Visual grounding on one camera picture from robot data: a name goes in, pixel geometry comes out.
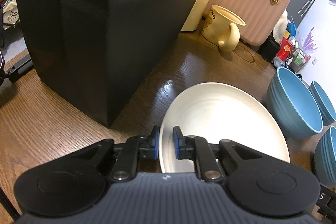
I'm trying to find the cream plate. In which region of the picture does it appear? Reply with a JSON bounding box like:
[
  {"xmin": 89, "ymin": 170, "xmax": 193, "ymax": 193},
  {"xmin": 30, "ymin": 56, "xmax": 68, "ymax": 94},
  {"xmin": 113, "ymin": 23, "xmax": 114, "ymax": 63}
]
[{"xmin": 159, "ymin": 83, "xmax": 290, "ymax": 173}]

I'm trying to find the blue bowl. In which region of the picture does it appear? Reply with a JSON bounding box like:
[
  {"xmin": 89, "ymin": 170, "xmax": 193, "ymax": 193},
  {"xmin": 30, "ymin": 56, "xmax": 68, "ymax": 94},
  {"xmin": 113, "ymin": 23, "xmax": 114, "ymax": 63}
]
[
  {"xmin": 309, "ymin": 81, "xmax": 336, "ymax": 126},
  {"xmin": 314, "ymin": 126, "xmax": 335, "ymax": 187},
  {"xmin": 266, "ymin": 67, "xmax": 323, "ymax": 139}
]

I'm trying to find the yellow mug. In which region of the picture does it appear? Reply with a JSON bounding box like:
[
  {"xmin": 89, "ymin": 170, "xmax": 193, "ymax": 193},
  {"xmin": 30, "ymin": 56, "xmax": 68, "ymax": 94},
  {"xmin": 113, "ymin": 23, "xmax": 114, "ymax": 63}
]
[{"xmin": 201, "ymin": 5, "xmax": 246, "ymax": 53}]

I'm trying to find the black cylinder cup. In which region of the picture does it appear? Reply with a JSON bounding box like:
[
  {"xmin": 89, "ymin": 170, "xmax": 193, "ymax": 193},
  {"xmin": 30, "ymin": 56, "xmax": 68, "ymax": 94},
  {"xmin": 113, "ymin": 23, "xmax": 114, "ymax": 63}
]
[{"xmin": 258, "ymin": 34, "xmax": 280, "ymax": 63}]

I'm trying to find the black paper shopping bag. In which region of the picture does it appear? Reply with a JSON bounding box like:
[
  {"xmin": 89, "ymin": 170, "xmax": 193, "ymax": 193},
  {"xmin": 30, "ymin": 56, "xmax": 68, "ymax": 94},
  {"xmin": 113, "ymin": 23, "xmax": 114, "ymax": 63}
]
[{"xmin": 17, "ymin": 0, "xmax": 196, "ymax": 127}]

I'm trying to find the red gift box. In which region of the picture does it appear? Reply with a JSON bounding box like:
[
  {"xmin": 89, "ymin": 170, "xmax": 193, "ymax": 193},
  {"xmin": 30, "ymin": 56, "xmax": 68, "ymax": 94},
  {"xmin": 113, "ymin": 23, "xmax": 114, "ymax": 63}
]
[{"xmin": 276, "ymin": 37, "xmax": 293, "ymax": 61}]

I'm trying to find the wooden chair with cloth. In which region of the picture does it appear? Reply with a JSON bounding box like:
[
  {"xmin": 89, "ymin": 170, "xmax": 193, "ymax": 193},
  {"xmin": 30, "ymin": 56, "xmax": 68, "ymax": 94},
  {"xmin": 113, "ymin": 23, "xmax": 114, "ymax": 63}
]
[{"xmin": 273, "ymin": 10, "xmax": 288, "ymax": 43}]

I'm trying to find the wire storage rack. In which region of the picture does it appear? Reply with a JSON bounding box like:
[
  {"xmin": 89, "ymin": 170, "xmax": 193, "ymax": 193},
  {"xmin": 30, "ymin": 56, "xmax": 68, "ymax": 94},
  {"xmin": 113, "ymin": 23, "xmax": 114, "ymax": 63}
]
[{"xmin": 273, "ymin": 40, "xmax": 312, "ymax": 74}]

